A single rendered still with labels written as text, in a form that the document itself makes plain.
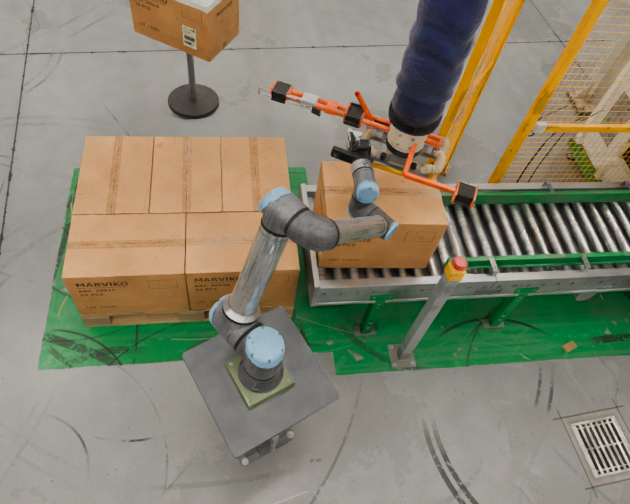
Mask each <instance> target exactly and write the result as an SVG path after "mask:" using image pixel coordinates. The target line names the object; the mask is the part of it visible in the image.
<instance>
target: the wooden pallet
mask: <svg viewBox="0 0 630 504"><path fill-rule="evenodd" d="M277 307H279V306H262V307H260V315H263V314H265V313H267V312H269V311H271V310H273V309H275V308H277ZM281 307H284V309H285V310H286V312H287V313H288V315H289V317H292V313H293V308H294V305H283V306H281ZM210 311H211V309H199V310H191V306H190V310H178V311H157V312H136V313H114V314H93V315H80V316H81V318H82V319H83V321H84V323H85V325H86V327H98V326H117V325H137V324H156V323H176V322H196V321H209V313H210ZM260 315H259V316H260Z"/></svg>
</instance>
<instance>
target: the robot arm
mask: <svg viewBox="0 0 630 504"><path fill-rule="evenodd" d="M360 136H362V133H361V132H358V131H353V130H352V129H350V128H349V129H348V131H347V147H348V151H347V150H345V149H342V148H340V147H337V146H333V148H332V150H331V157H334V158H336V159H339V160H342V161H344V162H347V163H349V164H352V165H351V173H352V177H353V181H354V189H353V192H352V195H351V198H350V201H349V203H348V214H349V216H350V217H351V218H349V219H340V220H333V219H331V218H329V217H322V216H319V215H317V214H316V213H314V212H313V211H311V210H310V209H309V208H308V207H307V206H306V205H305V204H304V203H303V202H302V201H300V200H299V199H298V198H297V197H296V196H295V195H294V194H293V192H290V191H289V190H288V189H287V188H285V187H278V188H275V189H273V190H271V191H270V192H269V193H267V194H266V195H265V196H264V197H263V199H262V200H261V201H260V203H259V206H258V208H259V210H260V212H261V213H263V215H262V218H261V221H260V225H259V228H258V230H257V233H256V235H255V238H254V240H253V243H252V245H251V248H250V250H249V253H248V255H247V258H246V260H245V263H244V265H243V268H242V270H241V272H240V275H239V277H238V280H237V282H236V285H235V287H234V290H233V292H232V294H228V295H225V296H224V297H222V298H221V299H219V302H216V303H215V304H214V306H213V307H212V309H211V311H210V313H209V321H210V322H211V324H212V325H213V327H214V328H215V329H216V330H217V331H218V332H219V333H220V334H221V336H222V337H223V338H224V339H225V340H226V341H227V342H228V343H229V344H230V346H231V347H232V348H233V349H234V350H235V351H236V352H237V353H238V355H239V356H240V357H241V358H242V359H241V361H240V363H239V366H238V377H239V380H240V382H241V383H242V385H243V386H244V387H245V388H246V389H248V390H249V391H251V392H254V393H268V392H270V391H272V390H274V389H275V388H277V387H278V385H279V384H280V383H281V381H282V378H283V374H284V367H283V363H282V359H283V356H284V352H285V346H284V340H283V338H282V336H281V335H280V334H279V332H278V331H277V330H275V329H273V328H271V327H266V326H264V325H263V324H262V323H261V321H260V320H259V319H258V317H259V315H260V307H259V303H260V301H261V299H262V296H263V294H264V292H265V290H266V288H267V286H268V283H269V281H270V279H271V277H272V275H273V272H274V270H275V268H276V266H277V264H278V262H279V259H280V257H281V255H282V253H283V251H284V248H285V246H286V244H287V242H288V240H289V239H290V240H292V241H293V242H295V243H296V244H298V245H300V246H302V247H304V248H306V249H309V250H312V251H316V252H326V251H330V250H332V249H334V248H335V247H336V246H337V245H338V244H343V243H348V242H353V241H358V240H363V239H368V238H373V237H380V238H382V240H384V241H387V240H388V239H389V238H390V237H391V236H392V235H393V234H394V233H395V232H396V230H397V229H398V226H399V225H398V223H397V222H396V221H395V220H393V219H392V218H391V217H390V216H389V215H387V214H386V213H385V212H384V211H383V210H382V209H381V208H379V207H378V206H377V205H376V204H375V203H374V202H373V201H375V200H376V199H377V198H378V196H379V187H378V185H377V181H376V178H375V174H374V170H373V166H372V164H373V159H371V156H370V153H371V144H370V140H369V139H360V138H358V137H360ZM369 144H370V146H369Z"/></svg>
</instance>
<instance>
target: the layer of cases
mask: <svg viewBox="0 0 630 504"><path fill-rule="evenodd" d="M221 154H222V167H221ZM278 187H285V188H287V189H288V190H289V191H290V192H291V190H290V182H289V174H288V165H287V157H286V149H285V140H284V137H221V141H220V137H155V140H154V137H124V136H86V137H85V143H84V149H83V155H82V161H81V167H80V172H79V178H78V184H77V190H76V196H75V202H74V207H73V213H72V219H71V225H70V231H69V237H68V242H67V248H66V254H65V260H64V266H63V272H62V277H61V278H62V280H63V282H64V284H65V286H66V288H67V289H68V291H69V293H70V295H71V297H72V299H73V301H74V303H75V305H76V307H77V308H78V310H79V312H80V314H81V315H93V314H114V313H136V312H157V311H178V310H190V306H191V310H199V309H212V307H213V306H214V304H215V303H216V302H219V299H221V298H222V297H224V296H225V295H228V294H232V292H233V290H234V287H235V285H236V282H237V280H238V277H239V275H240V272H241V270H242V268H243V265H244V263H245V260H246V258H247V255H248V253H249V250H250V248H251V245H252V243H253V240H254V238H255V235H256V233H257V230H258V228H259V225H260V221H261V218H262V215H263V213H261V212H260V210H259V208H258V206H259V203H260V201H261V200H262V199H263V197H264V196H265V195H266V194H267V193H269V192H270V191H271V190H273V189H275V188H278ZM222 191H223V199H222ZM299 272H300V265H299V257H298V249H297V244H296V243H295V242H293V241H292V240H290V239H289V240H288V242H287V244H286V246H285V248H284V251H283V253H282V255H281V257H280V259H279V262H278V264H277V266H276V268H275V270H274V272H273V275H272V277H271V279H270V281H269V283H268V286H267V288H266V290H265V292H264V294H263V296H262V299H261V301H260V303H259V307H262V306H283V305H294V300H295V294H296V288H297V283H298V277H299Z"/></svg>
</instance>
